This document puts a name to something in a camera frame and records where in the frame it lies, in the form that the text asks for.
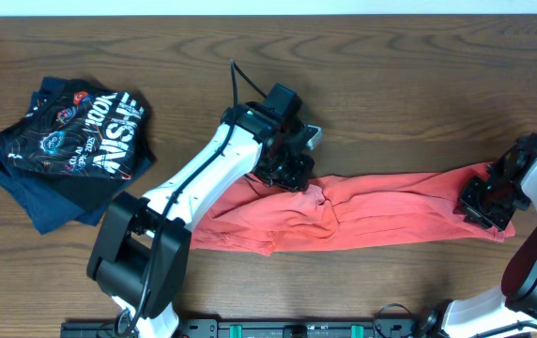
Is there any red soccer t-shirt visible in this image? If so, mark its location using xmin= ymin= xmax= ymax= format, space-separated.
xmin=191 ymin=163 xmax=515 ymax=255

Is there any navy blue folded garment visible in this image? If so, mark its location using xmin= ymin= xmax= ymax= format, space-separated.
xmin=0 ymin=76 xmax=155 ymax=236

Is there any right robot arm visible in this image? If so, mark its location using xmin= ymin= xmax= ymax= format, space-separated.
xmin=415 ymin=133 xmax=537 ymax=338

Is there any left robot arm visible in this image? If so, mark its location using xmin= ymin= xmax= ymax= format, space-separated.
xmin=86 ymin=100 xmax=321 ymax=337

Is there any black printed t-shirt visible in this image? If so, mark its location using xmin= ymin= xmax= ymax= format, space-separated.
xmin=0 ymin=88 xmax=154 ymax=181

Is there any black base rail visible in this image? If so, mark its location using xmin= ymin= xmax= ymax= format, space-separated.
xmin=59 ymin=302 xmax=443 ymax=338

